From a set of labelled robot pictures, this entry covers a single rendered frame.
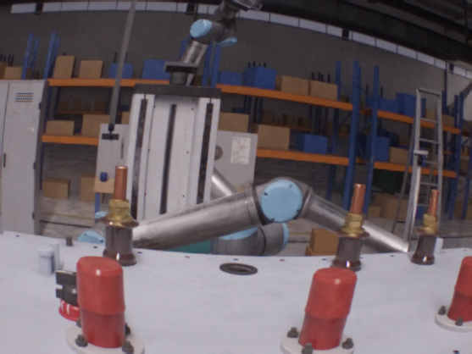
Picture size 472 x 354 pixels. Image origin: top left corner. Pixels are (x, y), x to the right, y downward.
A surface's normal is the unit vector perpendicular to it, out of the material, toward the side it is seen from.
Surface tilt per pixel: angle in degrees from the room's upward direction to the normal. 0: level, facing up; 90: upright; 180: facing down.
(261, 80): 90
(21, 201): 90
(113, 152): 90
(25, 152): 90
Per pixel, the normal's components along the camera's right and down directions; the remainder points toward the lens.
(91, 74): 0.22, 0.14
